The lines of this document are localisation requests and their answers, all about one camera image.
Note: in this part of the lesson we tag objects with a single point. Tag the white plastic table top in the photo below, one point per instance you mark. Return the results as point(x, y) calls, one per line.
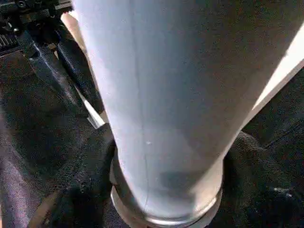
point(285, 71)

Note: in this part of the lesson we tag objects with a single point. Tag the white plastic table leg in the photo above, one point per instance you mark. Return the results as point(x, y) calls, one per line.
point(166, 95)

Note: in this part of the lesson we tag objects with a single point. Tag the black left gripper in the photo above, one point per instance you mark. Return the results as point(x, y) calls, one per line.
point(23, 21)

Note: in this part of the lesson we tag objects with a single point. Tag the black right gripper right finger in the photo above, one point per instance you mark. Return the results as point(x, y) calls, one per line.
point(261, 190)

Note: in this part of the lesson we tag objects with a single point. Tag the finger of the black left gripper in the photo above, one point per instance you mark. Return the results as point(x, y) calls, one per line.
point(80, 78)

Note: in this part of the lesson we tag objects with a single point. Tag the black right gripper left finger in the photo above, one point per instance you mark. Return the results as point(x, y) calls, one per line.
point(90, 194)

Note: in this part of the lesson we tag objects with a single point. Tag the black work mat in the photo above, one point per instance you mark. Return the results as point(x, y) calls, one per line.
point(35, 130)

